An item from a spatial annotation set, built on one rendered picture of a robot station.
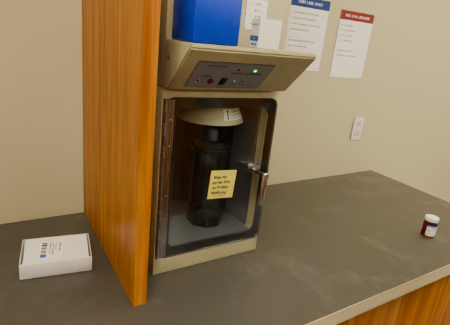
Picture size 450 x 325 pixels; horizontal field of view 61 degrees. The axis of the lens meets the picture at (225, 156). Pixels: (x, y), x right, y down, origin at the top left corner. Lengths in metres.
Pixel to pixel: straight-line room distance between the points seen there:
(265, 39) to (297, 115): 0.85
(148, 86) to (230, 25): 0.20
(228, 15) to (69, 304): 0.69
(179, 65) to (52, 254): 0.56
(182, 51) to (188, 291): 0.55
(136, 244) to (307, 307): 0.43
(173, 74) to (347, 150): 1.34
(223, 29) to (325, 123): 1.12
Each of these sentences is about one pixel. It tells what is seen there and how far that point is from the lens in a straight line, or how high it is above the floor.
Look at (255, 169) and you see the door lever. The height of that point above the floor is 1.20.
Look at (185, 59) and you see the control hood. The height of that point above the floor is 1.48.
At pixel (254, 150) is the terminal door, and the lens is 0.99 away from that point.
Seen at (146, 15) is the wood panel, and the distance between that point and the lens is 0.72.
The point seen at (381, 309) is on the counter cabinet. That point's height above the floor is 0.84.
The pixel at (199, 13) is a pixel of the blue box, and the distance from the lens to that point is 0.74.
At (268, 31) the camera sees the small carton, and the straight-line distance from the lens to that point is 0.86.
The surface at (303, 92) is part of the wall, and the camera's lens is 1.66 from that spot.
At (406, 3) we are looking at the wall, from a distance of 2.09.
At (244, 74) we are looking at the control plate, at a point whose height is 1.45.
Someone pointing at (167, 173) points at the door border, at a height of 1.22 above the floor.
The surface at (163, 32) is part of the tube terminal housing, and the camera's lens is 0.84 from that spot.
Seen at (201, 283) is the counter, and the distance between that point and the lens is 1.00.
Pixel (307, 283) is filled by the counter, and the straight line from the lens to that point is 1.06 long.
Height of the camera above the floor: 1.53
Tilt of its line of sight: 18 degrees down
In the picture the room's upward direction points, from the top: 6 degrees clockwise
